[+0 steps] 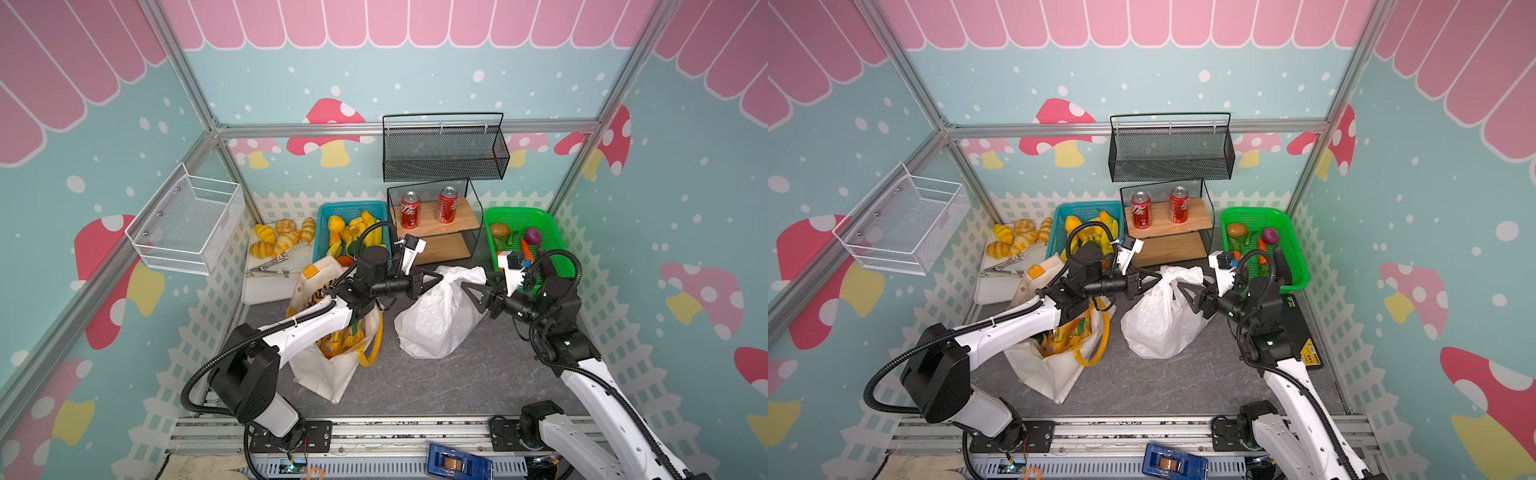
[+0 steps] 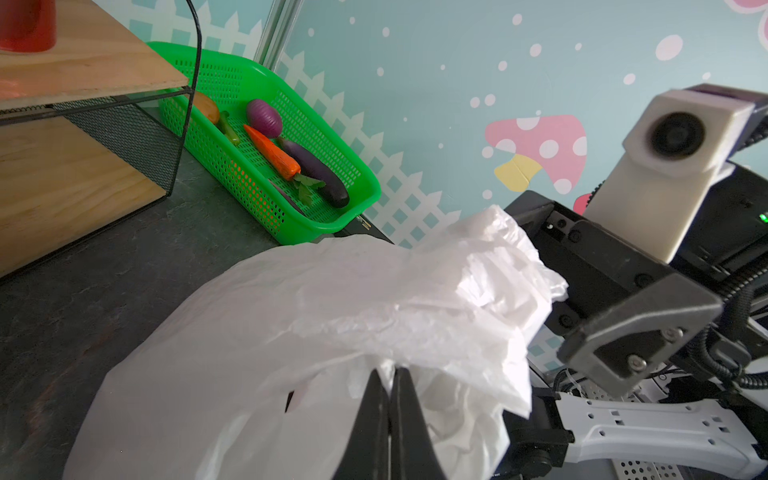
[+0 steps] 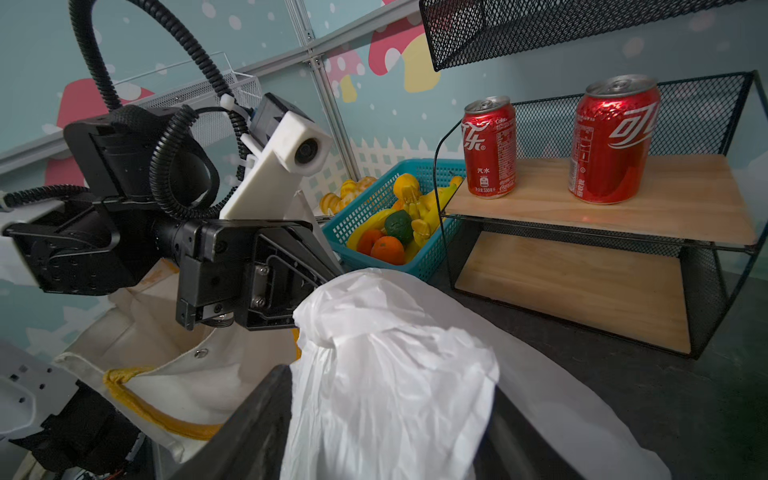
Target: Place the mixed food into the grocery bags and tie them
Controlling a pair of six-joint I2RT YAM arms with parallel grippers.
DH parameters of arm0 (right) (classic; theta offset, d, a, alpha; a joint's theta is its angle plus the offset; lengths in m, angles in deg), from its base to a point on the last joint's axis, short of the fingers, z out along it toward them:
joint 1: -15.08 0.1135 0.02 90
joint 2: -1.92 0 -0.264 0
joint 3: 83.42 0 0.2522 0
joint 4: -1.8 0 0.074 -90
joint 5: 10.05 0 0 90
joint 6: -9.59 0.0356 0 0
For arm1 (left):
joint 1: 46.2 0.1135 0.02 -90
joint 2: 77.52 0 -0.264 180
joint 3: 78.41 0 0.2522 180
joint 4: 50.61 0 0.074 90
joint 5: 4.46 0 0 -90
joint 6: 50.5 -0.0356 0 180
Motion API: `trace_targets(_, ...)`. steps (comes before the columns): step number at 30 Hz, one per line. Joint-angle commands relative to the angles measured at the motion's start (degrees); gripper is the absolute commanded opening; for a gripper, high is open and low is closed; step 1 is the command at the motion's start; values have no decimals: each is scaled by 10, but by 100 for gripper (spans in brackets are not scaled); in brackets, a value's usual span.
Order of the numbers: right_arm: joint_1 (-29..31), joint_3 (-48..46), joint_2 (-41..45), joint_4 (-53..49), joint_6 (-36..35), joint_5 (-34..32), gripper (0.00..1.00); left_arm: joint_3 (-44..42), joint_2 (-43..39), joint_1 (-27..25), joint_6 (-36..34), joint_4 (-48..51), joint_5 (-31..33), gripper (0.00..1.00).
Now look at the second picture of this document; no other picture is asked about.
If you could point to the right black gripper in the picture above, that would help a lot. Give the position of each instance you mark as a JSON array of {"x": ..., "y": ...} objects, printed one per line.
[{"x": 625, "y": 312}]

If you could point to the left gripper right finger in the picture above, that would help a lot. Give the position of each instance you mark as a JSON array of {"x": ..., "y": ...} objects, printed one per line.
[{"x": 412, "y": 455}]

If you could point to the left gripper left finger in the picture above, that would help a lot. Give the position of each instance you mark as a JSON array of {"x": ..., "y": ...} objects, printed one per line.
[{"x": 367, "y": 452}]

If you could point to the white plastic grocery bag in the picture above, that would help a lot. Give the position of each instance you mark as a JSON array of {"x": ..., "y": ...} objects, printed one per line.
[{"x": 259, "y": 374}]

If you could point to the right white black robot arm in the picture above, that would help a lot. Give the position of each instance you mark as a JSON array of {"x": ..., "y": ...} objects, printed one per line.
[{"x": 672, "y": 417}]

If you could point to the dark eggplant toy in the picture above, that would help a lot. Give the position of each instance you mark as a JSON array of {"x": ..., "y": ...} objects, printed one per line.
[{"x": 334, "y": 190}]

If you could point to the orange carrot toy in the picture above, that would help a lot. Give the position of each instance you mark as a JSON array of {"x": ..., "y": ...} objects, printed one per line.
[{"x": 287, "y": 167}]

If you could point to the green plastic vegetable basket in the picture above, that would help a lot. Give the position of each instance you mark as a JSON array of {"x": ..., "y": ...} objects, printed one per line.
[{"x": 292, "y": 211}]

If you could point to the purple onion toy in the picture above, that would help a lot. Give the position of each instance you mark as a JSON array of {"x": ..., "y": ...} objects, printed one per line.
[{"x": 262, "y": 117}]

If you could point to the brown potato toy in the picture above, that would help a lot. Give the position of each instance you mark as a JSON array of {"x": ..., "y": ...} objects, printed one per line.
[{"x": 207, "y": 107}]

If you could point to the right red soda can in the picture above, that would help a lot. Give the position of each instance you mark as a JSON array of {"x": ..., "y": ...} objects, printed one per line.
[{"x": 28, "y": 26}]

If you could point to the black wire wooden shelf rack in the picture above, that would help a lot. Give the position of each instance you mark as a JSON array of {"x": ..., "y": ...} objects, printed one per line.
[{"x": 79, "y": 147}]

